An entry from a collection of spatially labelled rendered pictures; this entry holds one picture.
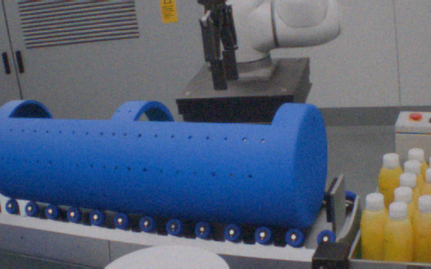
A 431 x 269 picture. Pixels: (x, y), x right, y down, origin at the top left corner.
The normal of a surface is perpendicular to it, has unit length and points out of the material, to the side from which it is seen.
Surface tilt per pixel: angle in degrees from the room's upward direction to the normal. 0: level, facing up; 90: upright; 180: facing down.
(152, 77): 90
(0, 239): 70
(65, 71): 90
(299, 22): 101
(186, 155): 60
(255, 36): 93
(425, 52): 90
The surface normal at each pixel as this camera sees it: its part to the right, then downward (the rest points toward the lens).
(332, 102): -0.25, 0.40
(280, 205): -0.34, 0.57
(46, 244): -0.40, 0.06
